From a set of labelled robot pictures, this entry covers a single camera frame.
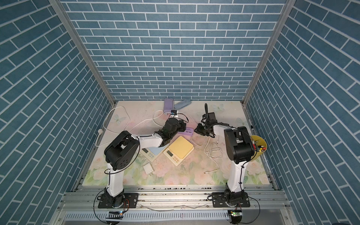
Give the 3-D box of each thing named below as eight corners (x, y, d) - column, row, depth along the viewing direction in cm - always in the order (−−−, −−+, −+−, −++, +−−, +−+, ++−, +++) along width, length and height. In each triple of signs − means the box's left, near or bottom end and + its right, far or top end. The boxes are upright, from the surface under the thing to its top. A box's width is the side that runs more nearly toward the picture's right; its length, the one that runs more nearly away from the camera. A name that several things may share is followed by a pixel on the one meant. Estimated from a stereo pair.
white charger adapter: (148, 177, 83) (147, 175, 81) (143, 168, 87) (142, 166, 85) (155, 172, 85) (154, 170, 83) (150, 163, 89) (149, 161, 87)
